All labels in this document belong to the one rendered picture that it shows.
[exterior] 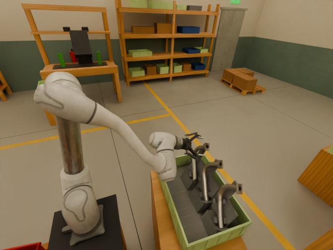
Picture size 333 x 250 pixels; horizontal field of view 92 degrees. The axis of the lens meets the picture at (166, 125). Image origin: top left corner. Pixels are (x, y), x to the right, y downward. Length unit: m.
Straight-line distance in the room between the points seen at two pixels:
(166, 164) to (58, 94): 0.56
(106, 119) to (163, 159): 0.35
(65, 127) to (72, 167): 0.26
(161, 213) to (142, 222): 0.87
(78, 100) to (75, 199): 0.53
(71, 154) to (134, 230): 1.35
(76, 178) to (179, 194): 0.70
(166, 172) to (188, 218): 0.44
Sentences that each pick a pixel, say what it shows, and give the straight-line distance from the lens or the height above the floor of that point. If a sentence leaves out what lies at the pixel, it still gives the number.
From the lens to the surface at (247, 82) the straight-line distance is 5.29.
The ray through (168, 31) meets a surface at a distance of 5.47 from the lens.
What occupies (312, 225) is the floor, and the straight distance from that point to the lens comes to 2.75.
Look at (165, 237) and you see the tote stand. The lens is 1.23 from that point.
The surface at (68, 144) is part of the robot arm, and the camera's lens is 0.95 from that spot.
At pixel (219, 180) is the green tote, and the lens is 1.33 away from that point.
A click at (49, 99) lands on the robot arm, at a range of 0.67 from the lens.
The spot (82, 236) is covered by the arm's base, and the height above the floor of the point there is 0.92.
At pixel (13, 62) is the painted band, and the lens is 5.91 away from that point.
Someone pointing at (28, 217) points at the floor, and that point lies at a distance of 2.61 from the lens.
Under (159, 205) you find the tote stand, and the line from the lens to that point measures 1.32.
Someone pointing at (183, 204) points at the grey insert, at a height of 0.85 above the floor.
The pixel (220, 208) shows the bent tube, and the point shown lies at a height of 1.01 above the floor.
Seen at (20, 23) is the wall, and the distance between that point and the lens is 5.67.
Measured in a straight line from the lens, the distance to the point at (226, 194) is 1.14.
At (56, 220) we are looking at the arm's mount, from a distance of 1.32.
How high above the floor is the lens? 1.95
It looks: 35 degrees down
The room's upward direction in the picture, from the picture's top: 2 degrees clockwise
